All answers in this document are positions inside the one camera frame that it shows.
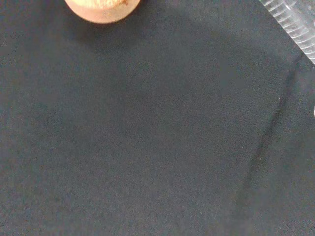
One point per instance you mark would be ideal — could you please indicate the black cloth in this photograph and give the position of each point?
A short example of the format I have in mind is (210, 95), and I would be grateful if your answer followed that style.
(147, 135)

